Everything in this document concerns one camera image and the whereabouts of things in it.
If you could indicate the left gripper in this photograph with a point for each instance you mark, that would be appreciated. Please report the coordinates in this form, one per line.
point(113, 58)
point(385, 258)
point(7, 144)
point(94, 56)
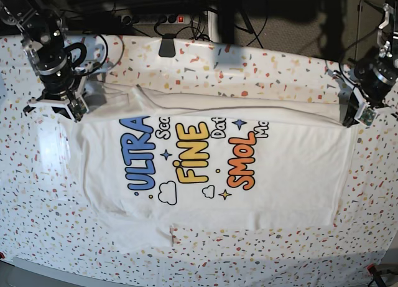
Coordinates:
point(356, 104)

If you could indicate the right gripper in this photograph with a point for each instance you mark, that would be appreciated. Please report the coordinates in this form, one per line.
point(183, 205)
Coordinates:
point(59, 102)

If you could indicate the white printed T-shirt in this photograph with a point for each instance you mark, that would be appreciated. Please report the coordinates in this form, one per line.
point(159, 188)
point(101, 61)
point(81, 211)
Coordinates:
point(148, 163)

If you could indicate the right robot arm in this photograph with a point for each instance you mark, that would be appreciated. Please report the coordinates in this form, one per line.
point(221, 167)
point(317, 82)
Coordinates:
point(58, 66)

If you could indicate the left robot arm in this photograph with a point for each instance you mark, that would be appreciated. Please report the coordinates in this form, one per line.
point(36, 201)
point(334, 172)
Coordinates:
point(376, 73)

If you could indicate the white power strip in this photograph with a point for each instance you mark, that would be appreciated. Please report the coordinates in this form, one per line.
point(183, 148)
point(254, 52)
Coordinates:
point(152, 19)

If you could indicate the terrazzo pattern tablecloth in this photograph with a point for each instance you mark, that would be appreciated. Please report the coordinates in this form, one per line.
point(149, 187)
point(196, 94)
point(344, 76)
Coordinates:
point(45, 218)

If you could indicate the black table clamp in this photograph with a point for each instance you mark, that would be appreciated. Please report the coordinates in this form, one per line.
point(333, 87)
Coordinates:
point(167, 46)

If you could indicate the red clamp right corner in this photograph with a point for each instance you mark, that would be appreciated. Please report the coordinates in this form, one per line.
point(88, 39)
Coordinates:
point(372, 269)

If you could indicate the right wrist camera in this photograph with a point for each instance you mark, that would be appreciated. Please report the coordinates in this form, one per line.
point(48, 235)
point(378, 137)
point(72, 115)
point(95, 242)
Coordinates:
point(78, 108)

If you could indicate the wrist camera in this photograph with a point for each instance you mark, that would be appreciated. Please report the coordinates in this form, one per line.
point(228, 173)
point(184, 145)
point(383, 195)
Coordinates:
point(78, 108)
point(367, 117)

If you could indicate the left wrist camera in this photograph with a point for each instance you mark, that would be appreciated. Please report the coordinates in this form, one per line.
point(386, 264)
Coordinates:
point(367, 117)

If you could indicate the metal stand frame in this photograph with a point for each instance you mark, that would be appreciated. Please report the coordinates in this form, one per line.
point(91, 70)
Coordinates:
point(369, 15)

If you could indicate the black camera pole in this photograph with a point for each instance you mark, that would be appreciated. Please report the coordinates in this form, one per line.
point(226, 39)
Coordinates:
point(226, 19)

